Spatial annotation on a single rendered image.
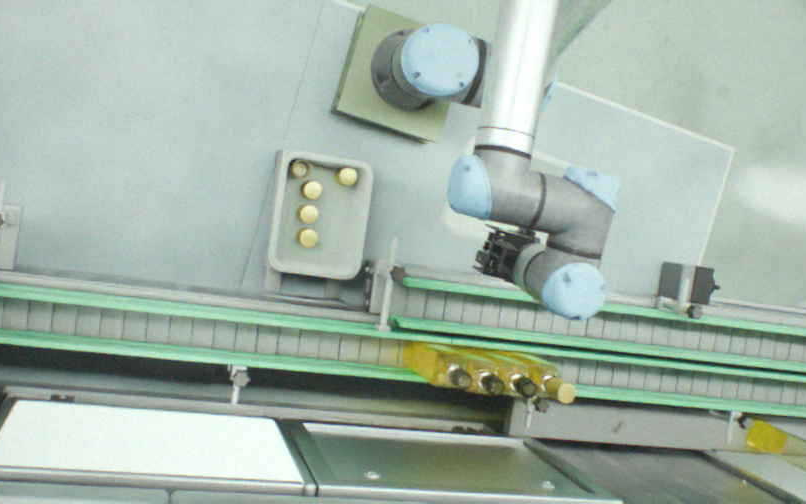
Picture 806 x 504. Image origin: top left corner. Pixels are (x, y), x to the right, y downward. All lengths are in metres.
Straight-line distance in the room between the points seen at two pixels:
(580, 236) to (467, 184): 0.17
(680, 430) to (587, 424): 0.22
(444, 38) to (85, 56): 0.65
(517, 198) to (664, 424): 0.95
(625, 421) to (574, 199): 0.85
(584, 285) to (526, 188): 0.14
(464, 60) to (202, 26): 0.51
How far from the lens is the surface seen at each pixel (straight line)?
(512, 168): 1.10
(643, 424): 1.92
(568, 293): 1.13
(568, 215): 1.13
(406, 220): 1.78
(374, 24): 1.70
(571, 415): 1.84
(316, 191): 1.67
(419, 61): 1.48
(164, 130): 1.71
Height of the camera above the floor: 2.46
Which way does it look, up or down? 72 degrees down
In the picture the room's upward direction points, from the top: 108 degrees clockwise
